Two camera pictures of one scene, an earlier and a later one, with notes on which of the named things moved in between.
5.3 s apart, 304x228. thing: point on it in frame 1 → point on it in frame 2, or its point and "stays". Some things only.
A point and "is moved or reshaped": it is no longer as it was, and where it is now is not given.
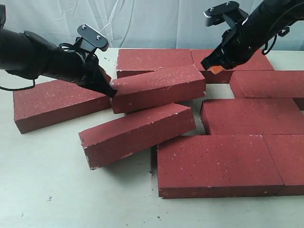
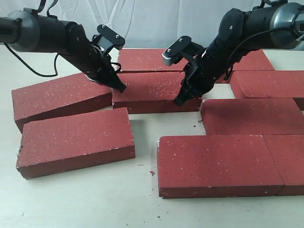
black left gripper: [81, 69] → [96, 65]
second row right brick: [267, 84] stays
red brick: [287, 152] stays
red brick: [114, 139] → [65, 144]
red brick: [54, 101] stays
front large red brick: [212, 166] stays
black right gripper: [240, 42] → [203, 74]
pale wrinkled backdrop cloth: [134, 24] stays
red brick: [166, 87] is moved or reshaped
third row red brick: [233, 117] stays
